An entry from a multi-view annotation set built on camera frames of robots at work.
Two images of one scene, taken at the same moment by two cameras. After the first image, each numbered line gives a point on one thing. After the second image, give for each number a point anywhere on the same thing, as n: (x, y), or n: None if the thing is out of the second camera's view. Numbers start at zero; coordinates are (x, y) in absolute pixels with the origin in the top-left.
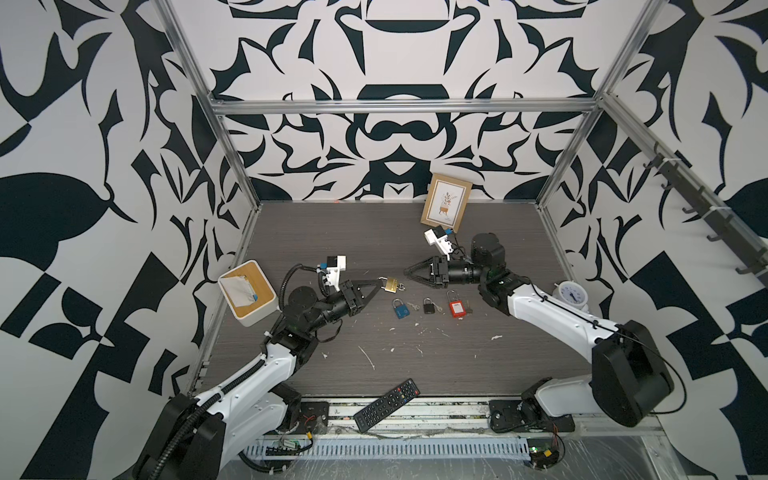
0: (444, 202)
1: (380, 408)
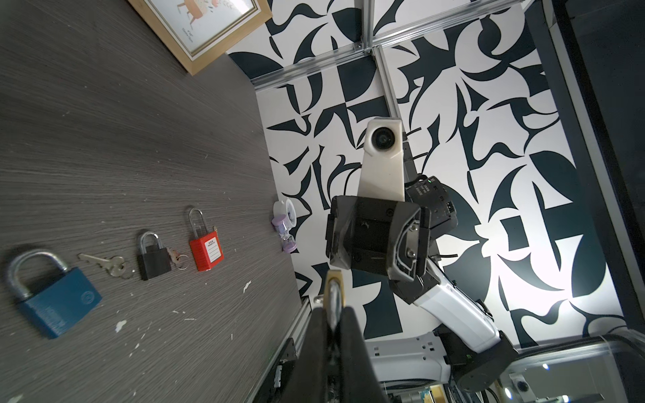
0: (198, 32)
1: None
